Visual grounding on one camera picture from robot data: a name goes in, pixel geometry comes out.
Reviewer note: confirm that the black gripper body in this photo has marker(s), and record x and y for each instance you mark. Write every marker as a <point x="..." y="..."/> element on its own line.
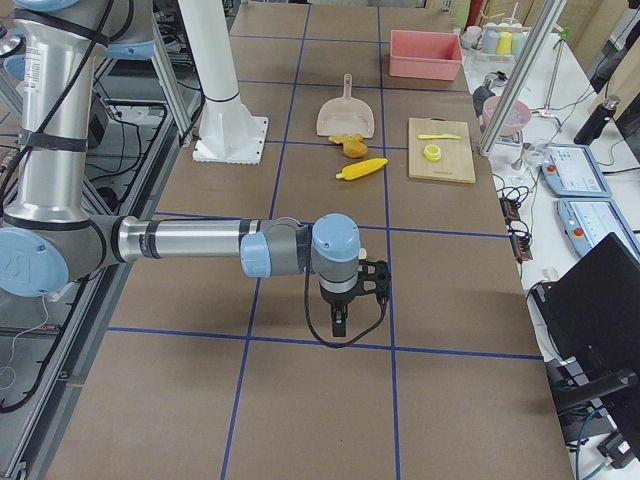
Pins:
<point x="335" y="300"/>

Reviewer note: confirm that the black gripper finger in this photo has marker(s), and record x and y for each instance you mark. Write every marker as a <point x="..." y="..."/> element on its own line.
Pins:
<point x="339" y="320"/>

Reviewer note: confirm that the yellow toy corn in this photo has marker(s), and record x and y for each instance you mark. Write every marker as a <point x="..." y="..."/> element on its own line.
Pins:
<point x="360" y="169"/>

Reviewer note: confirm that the brown toy fried chicken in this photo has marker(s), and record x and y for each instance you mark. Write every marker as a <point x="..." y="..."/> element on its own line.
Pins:
<point x="354" y="148"/>

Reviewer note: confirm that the beige plastic dustpan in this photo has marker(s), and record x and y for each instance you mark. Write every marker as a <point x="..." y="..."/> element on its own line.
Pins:
<point x="345" y="115"/>

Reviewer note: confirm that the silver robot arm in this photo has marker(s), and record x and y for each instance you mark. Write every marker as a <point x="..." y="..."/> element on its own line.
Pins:
<point x="48" y="240"/>

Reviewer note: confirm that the pink plastic bin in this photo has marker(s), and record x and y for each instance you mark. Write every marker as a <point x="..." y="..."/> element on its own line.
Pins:
<point x="424" y="55"/>

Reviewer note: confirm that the yellow lemon slice toy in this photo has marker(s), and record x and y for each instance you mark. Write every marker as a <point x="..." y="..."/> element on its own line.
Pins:
<point x="432" y="153"/>

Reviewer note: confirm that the wooden cutting board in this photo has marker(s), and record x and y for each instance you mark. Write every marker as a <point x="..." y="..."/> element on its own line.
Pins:
<point x="456" y="164"/>

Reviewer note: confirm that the yellow plastic knife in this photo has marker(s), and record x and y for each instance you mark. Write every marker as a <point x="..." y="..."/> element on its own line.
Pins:
<point x="445" y="136"/>

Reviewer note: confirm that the lower blue teach pendant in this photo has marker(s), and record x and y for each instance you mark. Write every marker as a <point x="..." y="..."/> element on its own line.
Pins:
<point x="587" y="221"/>

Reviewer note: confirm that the blue teach pendant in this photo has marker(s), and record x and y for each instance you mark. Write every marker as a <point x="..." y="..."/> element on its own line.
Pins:
<point x="587" y="221"/>
<point x="572" y="171"/>

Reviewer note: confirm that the black laptop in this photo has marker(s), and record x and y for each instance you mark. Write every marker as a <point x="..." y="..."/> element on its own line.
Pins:
<point x="592" y="316"/>

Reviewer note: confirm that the upper blue teach pendant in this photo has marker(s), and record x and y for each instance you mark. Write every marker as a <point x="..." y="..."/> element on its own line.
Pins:
<point x="572" y="171"/>

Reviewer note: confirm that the black water bottle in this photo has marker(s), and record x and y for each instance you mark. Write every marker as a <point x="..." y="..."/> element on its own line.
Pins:
<point x="598" y="119"/>

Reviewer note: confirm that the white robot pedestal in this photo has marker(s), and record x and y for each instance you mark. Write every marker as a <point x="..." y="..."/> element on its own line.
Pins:
<point x="228" y="132"/>

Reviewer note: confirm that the aluminium frame post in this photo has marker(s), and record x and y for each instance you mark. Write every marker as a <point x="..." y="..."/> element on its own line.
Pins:
<point x="547" y="19"/>

